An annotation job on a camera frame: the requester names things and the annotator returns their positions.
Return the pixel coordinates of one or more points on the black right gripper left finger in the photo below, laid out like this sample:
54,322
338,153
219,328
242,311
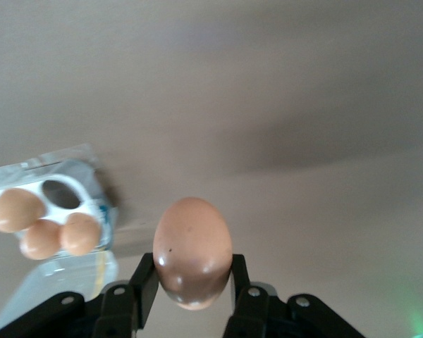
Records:
127,310

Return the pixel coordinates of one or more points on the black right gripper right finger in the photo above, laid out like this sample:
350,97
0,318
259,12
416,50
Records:
261,313

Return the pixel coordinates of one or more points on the brown speckled egg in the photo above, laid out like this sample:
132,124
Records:
192,239

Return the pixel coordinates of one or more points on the clear plastic egg box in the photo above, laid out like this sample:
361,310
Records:
86,202

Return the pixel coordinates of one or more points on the brown table cover mat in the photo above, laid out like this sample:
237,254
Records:
232,88

